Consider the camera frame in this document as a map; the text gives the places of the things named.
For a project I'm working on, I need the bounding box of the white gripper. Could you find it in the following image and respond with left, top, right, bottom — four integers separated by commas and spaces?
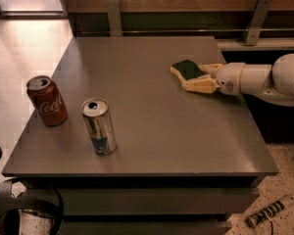
181, 63, 245, 96

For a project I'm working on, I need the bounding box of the yellow sponge with green top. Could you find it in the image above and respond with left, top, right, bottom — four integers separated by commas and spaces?
170, 60, 207, 90

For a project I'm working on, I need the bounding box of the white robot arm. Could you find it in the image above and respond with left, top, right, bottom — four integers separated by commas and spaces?
181, 54, 294, 107

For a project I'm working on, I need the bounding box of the silver blue energy drink can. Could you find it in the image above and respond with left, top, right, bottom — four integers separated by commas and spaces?
80, 97, 117, 155

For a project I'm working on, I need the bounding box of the red coke can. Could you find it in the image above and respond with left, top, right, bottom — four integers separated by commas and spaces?
26, 75, 68, 126

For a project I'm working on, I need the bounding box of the grey drawer cabinet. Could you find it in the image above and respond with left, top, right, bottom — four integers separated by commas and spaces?
3, 37, 277, 235

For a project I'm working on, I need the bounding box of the white power strip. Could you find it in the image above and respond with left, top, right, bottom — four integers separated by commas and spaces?
246, 195, 294, 228

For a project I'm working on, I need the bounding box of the right metal wall bracket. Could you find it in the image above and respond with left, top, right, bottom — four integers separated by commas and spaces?
242, 0, 272, 46

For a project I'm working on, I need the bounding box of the metal wall bracket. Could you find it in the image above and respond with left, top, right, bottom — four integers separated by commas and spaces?
242, 0, 272, 46
107, 0, 123, 37

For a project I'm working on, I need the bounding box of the left metal wall bracket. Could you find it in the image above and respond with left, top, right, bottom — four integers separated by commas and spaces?
107, 0, 123, 37

